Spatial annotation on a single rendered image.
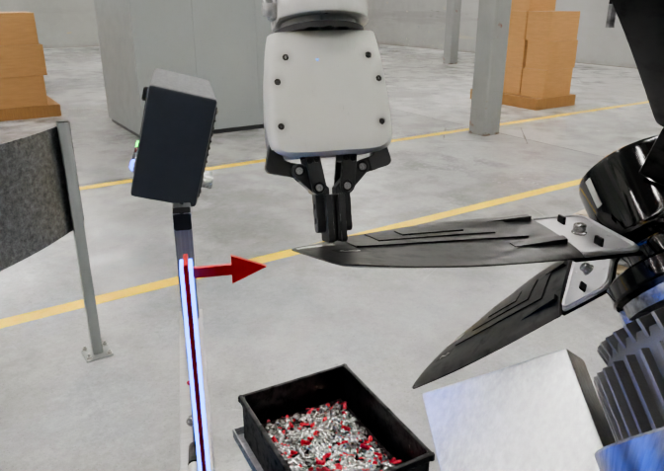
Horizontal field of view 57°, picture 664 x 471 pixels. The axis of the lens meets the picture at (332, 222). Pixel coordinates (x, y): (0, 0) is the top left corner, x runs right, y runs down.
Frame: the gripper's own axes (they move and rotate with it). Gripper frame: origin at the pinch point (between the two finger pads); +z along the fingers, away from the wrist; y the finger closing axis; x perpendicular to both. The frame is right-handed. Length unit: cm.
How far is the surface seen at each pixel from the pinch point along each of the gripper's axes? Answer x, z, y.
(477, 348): 15.6, 17.7, 19.8
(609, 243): -3.9, 4.1, 23.5
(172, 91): 52, -20, -13
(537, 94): 687, -103, 443
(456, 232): -1.0, 2.2, 10.6
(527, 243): -4.6, 3.3, 15.3
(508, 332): 12.0, 15.3, 22.0
